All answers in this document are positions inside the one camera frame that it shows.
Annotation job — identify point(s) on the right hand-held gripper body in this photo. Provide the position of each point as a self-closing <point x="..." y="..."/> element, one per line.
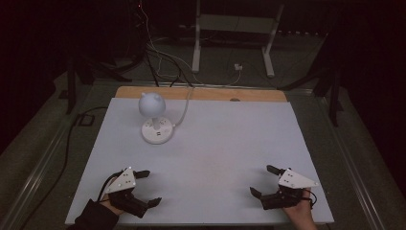
<point x="295" y="181"/>

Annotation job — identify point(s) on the white round-headed desk lamp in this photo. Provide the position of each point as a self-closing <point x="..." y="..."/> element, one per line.
<point x="153" y="107"/>

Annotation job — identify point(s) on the black square floor box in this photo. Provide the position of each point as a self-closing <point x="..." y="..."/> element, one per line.
<point x="86" y="120"/>

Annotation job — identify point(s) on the black tripod stand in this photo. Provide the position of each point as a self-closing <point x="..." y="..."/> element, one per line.
<point x="71" y="83"/>
<point x="333" y="96"/>

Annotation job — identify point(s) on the white metal stand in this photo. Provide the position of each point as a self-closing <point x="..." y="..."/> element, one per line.
<point x="196" y="48"/>

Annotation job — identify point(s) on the white power plug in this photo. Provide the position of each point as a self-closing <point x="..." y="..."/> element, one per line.
<point x="238" y="67"/>

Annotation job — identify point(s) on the white table mat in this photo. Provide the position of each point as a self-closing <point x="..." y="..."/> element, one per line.
<point x="223" y="153"/>

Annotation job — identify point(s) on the person's left hand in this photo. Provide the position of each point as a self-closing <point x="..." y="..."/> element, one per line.
<point x="111" y="207"/>

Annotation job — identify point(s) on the metal frame rail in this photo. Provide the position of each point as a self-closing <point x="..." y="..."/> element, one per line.
<point x="35" y="179"/>
<point x="354" y="166"/>

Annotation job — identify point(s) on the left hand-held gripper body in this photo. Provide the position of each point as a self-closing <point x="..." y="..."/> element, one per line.
<point x="125" y="180"/>

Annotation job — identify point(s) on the person's right hand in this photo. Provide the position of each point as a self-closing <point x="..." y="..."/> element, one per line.
<point x="300" y="215"/>

